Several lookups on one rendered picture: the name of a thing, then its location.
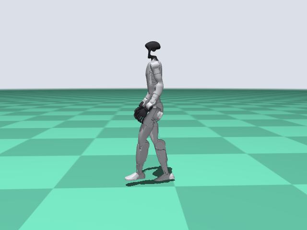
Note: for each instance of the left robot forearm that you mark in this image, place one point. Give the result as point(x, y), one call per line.
point(156, 94)

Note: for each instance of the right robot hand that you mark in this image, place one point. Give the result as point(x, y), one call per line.
point(138, 108)

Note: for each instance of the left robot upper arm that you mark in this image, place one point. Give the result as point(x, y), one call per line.
point(155, 68)

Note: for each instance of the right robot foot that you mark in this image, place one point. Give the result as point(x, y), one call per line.
point(165, 177)

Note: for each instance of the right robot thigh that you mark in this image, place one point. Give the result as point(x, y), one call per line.
point(159, 143)

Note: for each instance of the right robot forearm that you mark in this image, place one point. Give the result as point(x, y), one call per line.
point(147, 99)

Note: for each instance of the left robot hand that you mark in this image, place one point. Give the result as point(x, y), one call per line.
point(143, 113)

